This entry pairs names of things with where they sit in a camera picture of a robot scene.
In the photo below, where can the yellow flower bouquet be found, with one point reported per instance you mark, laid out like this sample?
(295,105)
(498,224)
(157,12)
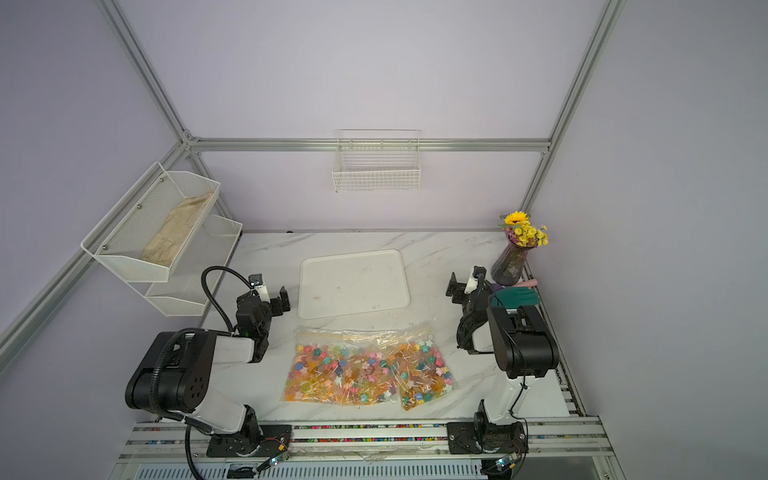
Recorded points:
(521,232)

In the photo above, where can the white plastic tray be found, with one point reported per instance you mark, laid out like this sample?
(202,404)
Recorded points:
(350,284)

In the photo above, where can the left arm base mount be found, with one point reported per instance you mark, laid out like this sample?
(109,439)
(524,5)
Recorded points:
(249,441)

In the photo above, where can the beige cloth glove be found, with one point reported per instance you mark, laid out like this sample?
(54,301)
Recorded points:
(166,244)

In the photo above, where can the white wire wall basket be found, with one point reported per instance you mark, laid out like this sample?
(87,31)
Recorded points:
(370,160)

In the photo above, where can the green rubber glove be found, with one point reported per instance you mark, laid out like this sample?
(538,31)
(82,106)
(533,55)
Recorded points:
(511,298)

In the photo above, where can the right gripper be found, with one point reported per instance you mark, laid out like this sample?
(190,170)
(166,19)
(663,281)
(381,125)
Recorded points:
(458,289)

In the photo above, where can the large ziploc bag of candies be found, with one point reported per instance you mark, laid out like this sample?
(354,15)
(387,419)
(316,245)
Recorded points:
(348,368)

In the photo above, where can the purple pink object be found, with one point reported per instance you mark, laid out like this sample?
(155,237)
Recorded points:
(532,283)

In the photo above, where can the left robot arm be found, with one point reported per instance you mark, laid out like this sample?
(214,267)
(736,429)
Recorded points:
(173,379)

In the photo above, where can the small ziploc bag of candies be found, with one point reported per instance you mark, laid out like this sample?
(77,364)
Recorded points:
(418,367)

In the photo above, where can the upper white mesh shelf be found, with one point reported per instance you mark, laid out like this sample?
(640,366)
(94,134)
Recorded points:
(120,241)

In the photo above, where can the dark glass vase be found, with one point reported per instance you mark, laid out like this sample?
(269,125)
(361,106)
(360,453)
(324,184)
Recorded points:
(508,268)

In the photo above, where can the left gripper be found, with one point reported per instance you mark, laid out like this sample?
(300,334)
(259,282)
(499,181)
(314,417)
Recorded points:
(285,302)

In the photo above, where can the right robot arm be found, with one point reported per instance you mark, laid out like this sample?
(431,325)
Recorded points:
(521,343)

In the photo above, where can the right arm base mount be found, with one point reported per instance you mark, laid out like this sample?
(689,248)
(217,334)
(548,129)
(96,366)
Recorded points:
(481,436)

